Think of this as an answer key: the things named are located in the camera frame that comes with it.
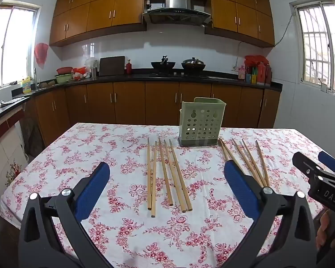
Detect dark cutting board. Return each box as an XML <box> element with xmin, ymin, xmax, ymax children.
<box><xmin>98</xmin><ymin>56</ymin><xmax>126</xmax><ymax>76</ymax></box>

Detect clear plastic bag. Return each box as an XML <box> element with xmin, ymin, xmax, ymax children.
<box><xmin>84</xmin><ymin>57</ymin><xmax>99</xmax><ymax>77</ymax></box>

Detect thin wall cable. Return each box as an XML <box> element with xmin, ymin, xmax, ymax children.
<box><xmin>233</xmin><ymin>13</ymin><xmax>293</xmax><ymax>70</ymax></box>

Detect wooden wall cabinets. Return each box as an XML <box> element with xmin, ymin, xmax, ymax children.
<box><xmin>49</xmin><ymin>0</ymin><xmax>275</xmax><ymax>48</ymax></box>

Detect dark patterned sack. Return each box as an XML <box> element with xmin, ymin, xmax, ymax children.
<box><xmin>22</xmin><ymin>117</ymin><xmax>45</xmax><ymax>157</ymax></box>

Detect black kitchen countertop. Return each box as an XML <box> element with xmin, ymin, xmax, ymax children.
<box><xmin>0</xmin><ymin>67</ymin><xmax>283</xmax><ymax>127</ymax></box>

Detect green perforated chopstick holder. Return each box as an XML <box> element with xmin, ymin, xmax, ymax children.
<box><xmin>178</xmin><ymin>97</ymin><xmax>227</xmax><ymax>147</ymax></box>

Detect window with security bars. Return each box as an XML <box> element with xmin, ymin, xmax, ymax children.
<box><xmin>289</xmin><ymin>0</ymin><xmax>335</xmax><ymax>95</ymax></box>

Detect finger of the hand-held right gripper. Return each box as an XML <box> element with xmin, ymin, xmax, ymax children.
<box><xmin>318</xmin><ymin>151</ymin><xmax>335</xmax><ymax>174</ymax></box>
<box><xmin>293</xmin><ymin>152</ymin><xmax>328</xmax><ymax>185</ymax></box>

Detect yellow detergent bottle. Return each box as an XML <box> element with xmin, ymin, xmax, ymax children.
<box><xmin>22</xmin><ymin>76</ymin><xmax>33</xmax><ymax>94</ymax></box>

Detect crumpled red plastic bag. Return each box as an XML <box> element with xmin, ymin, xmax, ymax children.
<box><xmin>244</xmin><ymin>55</ymin><xmax>270</xmax><ymax>67</ymax></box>

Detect person's right hand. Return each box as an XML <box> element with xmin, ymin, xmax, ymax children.
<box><xmin>316</xmin><ymin>209</ymin><xmax>331</xmax><ymax>250</ymax></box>

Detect window with plain glass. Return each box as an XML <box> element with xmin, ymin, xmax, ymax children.
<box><xmin>0</xmin><ymin>3</ymin><xmax>42</xmax><ymax>92</ymax></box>

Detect large red condiment bottle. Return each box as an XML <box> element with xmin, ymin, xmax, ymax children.
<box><xmin>257</xmin><ymin>61</ymin><xmax>267</xmax><ymax>85</ymax></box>

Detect hanging red plastic bag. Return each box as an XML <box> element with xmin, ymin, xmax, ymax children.
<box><xmin>34</xmin><ymin>43</ymin><xmax>49</xmax><ymax>69</ymax></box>

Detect dark pot with lid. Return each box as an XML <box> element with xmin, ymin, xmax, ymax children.
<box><xmin>181</xmin><ymin>57</ymin><xmax>206</xmax><ymax>71</ymax></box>

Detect green basin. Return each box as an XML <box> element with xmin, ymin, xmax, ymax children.
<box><xmin>55</xmin><ymin>73</ymin><xmax>74</xmax><ymax>84</ymax></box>

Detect black wok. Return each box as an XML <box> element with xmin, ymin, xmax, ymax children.
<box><xmin>151</xmin><ymin>56</ymin><xmax>176</xmax><ymax>70</ymax></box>

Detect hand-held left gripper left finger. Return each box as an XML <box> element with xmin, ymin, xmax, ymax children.
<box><xmin>18</xmin><ymin>162</ymin><xmax>113</xmax><ymax>268</ymax></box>

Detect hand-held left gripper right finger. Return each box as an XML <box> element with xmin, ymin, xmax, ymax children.
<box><xmin>224</xmin><ymin>160</ymin><xmax>320</xmax><ymax>268</ymax></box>

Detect red floral tablecloth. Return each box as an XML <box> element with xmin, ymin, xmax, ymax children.
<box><xmin>0</xmin><ymin>122</ymin><xmax>335</xmax><ymax>268</ymax></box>

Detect black gas stove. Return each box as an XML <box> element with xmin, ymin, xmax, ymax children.
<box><xmin>149</xmin><ymin>71</ymin><xmax>210</xmax><ymax>79</ymax></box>

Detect orange plastic bag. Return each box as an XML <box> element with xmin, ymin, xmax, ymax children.
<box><xmin>73</xmin><ymin>67</ymin><xmax>87</xmax><ymax>80</ymax></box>

